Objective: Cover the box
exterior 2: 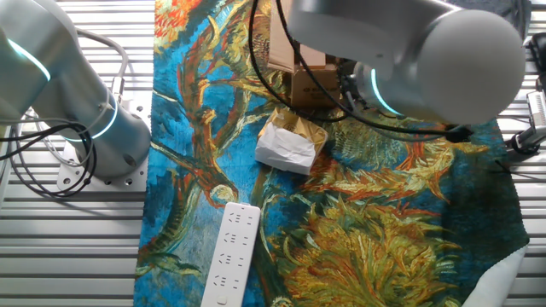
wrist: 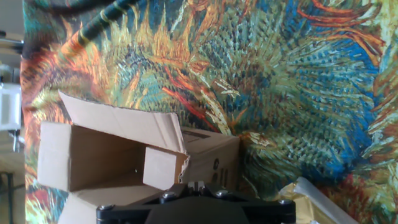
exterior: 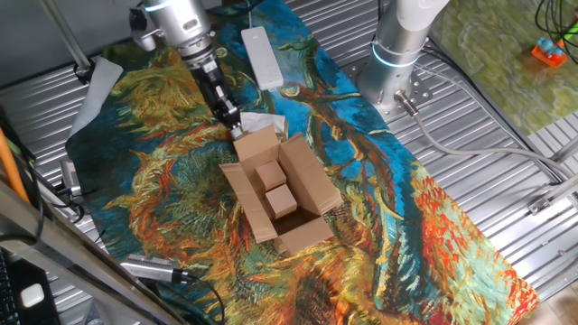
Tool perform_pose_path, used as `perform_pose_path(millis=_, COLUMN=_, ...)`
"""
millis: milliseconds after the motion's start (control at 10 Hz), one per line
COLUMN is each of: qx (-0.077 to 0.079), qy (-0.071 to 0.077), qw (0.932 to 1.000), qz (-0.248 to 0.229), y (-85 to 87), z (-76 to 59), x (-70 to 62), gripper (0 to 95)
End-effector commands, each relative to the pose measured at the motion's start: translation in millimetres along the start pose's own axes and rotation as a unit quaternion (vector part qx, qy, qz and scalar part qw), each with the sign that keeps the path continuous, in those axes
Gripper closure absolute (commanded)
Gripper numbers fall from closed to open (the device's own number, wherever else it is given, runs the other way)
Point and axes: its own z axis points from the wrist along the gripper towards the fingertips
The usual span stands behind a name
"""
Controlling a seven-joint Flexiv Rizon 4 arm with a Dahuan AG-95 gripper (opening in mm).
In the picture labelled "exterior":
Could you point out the black keyboard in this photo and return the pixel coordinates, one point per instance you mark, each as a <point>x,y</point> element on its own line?
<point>5,293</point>

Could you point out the green plastic stick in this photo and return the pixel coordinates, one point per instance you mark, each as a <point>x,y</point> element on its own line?
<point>571,31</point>

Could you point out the green patterned mat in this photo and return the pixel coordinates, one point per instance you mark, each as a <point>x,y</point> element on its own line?
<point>496,67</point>

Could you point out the orange toy block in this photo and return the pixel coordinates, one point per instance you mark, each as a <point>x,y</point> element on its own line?
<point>546,58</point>

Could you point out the aluminium frame beam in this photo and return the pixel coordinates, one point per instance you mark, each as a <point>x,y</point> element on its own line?
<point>45,234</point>

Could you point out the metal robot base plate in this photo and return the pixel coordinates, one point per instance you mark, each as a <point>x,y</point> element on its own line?
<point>422,92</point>

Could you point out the white rounded device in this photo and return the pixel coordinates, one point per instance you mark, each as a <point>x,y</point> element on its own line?
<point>32,295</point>

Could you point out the gold and white tissue pack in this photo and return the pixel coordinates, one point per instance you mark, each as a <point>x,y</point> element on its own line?
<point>264,122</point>

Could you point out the blue toy piece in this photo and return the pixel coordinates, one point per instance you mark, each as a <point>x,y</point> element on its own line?
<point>548,46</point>

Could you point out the white power strip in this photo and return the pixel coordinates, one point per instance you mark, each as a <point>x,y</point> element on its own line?
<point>264,58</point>

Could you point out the sunflower painting cloth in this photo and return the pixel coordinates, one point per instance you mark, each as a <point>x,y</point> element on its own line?
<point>406,225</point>

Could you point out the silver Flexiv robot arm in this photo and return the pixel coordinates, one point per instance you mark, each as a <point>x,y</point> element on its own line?
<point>180,22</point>

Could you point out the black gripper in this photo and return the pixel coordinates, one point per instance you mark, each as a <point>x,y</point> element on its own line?
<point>211,86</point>

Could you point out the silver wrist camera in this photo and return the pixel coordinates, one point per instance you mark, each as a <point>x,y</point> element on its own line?
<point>144,38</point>

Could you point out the brown cardboard box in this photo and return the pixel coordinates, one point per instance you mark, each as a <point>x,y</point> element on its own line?
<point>307,176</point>

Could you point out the aluminium rail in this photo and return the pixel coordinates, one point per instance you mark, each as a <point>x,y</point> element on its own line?
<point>555,194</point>
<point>566,151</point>

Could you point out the metal tripod pole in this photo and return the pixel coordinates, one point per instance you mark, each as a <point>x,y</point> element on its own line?
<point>63,27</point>

